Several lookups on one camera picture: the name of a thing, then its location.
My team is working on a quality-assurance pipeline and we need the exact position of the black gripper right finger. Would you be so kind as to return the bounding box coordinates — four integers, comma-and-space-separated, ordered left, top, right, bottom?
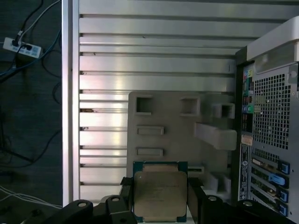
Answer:
186, 176, 299, 224

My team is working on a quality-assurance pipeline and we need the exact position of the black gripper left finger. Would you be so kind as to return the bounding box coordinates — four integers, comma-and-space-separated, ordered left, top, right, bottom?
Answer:
44, 176, 135, 224

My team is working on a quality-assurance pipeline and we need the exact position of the silver topped CPU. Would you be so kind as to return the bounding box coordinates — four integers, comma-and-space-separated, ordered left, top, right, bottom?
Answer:
132, 160, 189, 223

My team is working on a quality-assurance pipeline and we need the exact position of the blue slot latch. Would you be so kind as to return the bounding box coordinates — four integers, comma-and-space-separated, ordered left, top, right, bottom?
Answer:
278, 189, 290, 202
278, 161, 291, 175
278, 202, 288, 216
268, 174, 287, 188

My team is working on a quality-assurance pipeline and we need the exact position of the grey parts rack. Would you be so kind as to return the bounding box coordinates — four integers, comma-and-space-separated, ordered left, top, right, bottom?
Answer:
127, 91, 238, 203

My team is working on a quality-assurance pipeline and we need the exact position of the black open PC case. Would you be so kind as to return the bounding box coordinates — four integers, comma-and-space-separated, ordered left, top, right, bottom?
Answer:
235, 17, 299, 224

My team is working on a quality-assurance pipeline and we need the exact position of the white power strip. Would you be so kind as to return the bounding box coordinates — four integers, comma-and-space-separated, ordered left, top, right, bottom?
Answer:
2, 36, 43, 59

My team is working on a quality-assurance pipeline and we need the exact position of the white floor cable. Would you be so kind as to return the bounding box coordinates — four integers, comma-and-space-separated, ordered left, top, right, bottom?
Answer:
0, 185, 63, 210

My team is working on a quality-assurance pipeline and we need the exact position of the blue floor cable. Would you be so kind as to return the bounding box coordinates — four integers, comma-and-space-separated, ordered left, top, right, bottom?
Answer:
0, 29, 63, 81

